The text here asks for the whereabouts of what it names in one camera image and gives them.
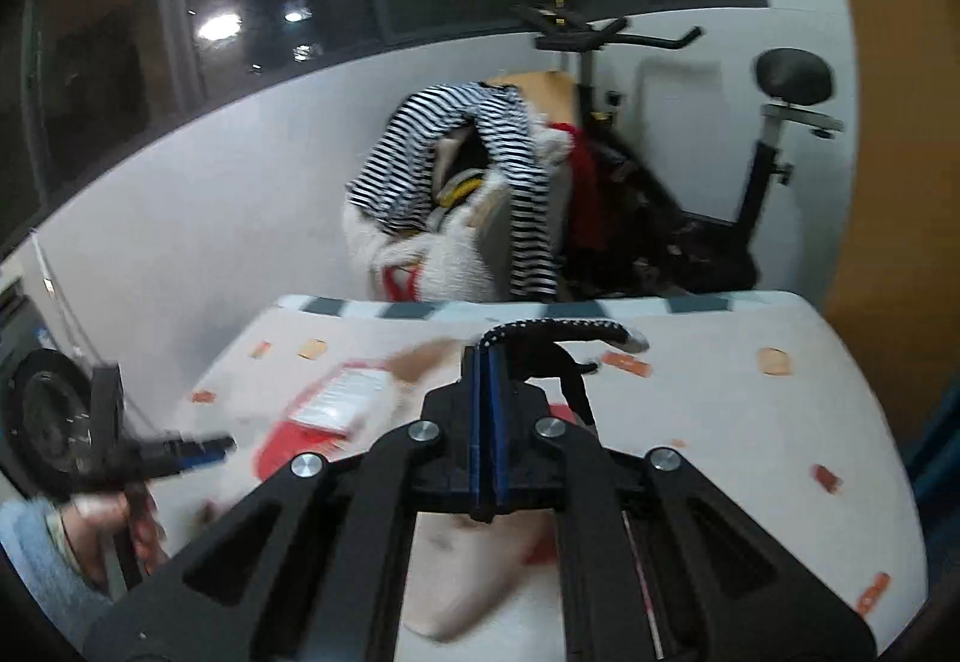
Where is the person's left forearm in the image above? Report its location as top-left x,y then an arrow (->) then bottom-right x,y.
0,501 -> 113,648

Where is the person's left hand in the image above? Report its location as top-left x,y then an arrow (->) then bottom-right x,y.
56,493 -> 132,592

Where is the black white striped shirt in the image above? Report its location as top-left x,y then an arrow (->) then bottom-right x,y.
346,83 -> 560,302

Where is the red garment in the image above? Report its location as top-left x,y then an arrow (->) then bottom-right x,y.
566,122 -> 608,254

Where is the black garment with yellow stripes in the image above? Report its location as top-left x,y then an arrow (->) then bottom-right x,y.
431,137 -> 500,213

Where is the black dotted cloth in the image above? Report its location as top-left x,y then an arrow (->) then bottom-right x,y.
480,315 -> 650,423

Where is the blue curtain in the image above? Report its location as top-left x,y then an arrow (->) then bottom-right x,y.
904,362 -> 950,520

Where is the clear plastic box white label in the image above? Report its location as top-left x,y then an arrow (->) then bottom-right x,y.
289,366 -> 395,434

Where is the wooden chair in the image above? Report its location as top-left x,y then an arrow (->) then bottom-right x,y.
484,71 -> 582,131

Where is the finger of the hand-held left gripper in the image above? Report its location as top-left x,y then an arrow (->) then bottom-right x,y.
150,433 -> 237,468

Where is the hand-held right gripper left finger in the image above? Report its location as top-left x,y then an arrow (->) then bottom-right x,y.
82,343 -> 492,662

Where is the black exercise bike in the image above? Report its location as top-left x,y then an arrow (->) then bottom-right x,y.
510,6 -> 845,296

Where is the printed table cover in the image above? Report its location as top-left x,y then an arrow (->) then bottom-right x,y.
146,291 -> 931,662

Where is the orange wooden door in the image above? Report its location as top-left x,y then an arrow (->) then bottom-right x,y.
814,0 -> 931,453

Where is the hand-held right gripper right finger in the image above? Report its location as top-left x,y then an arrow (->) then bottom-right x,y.
491,347 -> 878,662

